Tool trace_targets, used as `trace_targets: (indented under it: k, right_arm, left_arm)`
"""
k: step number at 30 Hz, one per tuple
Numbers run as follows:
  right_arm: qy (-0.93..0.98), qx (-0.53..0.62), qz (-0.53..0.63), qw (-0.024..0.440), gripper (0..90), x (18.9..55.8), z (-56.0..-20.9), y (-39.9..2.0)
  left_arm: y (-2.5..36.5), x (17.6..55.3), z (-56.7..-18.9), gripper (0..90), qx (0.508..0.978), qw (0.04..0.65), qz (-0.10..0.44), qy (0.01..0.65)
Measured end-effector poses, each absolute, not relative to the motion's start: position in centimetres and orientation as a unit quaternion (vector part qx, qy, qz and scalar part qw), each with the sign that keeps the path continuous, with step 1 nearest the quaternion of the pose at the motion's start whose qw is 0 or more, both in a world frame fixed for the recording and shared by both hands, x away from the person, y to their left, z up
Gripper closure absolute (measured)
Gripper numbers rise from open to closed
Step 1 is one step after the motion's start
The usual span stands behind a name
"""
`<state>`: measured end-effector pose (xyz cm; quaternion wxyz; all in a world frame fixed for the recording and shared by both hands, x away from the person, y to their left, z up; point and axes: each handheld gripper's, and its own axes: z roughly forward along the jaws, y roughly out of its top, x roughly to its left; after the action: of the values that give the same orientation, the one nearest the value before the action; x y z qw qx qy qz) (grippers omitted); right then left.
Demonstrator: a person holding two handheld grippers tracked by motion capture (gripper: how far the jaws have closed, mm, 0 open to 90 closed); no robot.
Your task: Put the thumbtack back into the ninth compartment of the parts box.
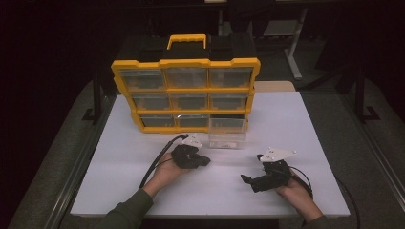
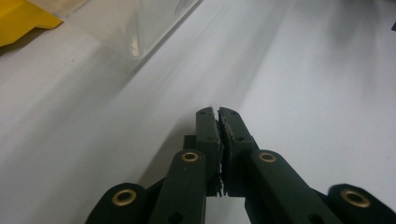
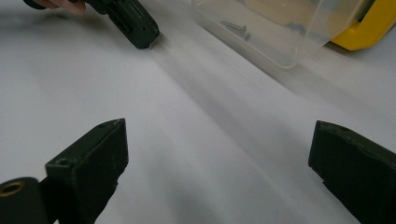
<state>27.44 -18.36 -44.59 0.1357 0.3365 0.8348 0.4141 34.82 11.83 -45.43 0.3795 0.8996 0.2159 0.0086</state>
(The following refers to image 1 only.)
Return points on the beige wooden board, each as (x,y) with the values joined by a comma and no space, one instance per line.
(275,86)

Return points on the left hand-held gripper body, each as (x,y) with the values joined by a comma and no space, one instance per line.
(186,157)

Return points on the clear plastic drawer box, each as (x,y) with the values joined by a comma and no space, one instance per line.
(227,140)

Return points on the person's right hand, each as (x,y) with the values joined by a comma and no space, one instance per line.
(294,192)

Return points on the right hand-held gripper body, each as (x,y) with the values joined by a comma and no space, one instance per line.
(273,178)

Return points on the yellow black drawer organizer cabinet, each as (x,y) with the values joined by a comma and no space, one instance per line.
(187,63)

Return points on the black metal stand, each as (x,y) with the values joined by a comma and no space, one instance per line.
(95,95)
(361,95)

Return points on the set of clear cabinet drawers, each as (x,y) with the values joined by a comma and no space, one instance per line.
(186,78)

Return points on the person's left hand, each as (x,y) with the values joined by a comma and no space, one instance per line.
(168,175)

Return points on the white desk leg frame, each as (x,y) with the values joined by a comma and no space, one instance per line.
(294,47)

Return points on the aluminium rail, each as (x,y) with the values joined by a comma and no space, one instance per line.
(375,152)
(76,171)

